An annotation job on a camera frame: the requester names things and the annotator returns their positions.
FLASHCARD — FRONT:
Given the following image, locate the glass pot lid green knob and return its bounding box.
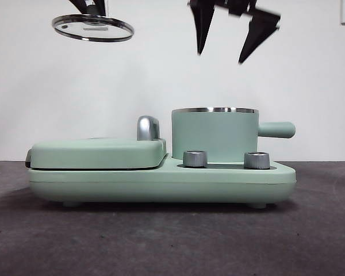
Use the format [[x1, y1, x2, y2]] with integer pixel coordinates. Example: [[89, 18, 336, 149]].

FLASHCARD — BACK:
[[51, 5, 135, 43]]

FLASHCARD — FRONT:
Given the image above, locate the silver control knob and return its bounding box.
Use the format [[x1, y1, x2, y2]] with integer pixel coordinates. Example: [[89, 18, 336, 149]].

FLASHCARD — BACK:
[[182, 149, 208, 168], [243, 151, 270, 170]]

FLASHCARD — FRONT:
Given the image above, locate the green hinged griddle cover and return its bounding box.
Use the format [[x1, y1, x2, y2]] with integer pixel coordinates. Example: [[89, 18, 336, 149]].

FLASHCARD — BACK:
[[25, 137, 167, 170]]

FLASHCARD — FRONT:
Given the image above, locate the green breakfast machine base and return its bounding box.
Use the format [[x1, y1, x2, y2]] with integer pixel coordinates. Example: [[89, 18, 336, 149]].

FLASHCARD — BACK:
[[28, 152, 297, 208]]

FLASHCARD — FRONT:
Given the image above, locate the green pot with side handle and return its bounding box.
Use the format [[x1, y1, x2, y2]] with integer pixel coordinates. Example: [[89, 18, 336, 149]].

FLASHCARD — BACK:
[[171, 106, 296, 161]]

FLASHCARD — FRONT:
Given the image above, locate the chrome griddle cover handle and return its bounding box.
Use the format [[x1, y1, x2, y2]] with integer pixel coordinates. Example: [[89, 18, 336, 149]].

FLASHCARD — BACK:
[[136, 115, 162, 142]]

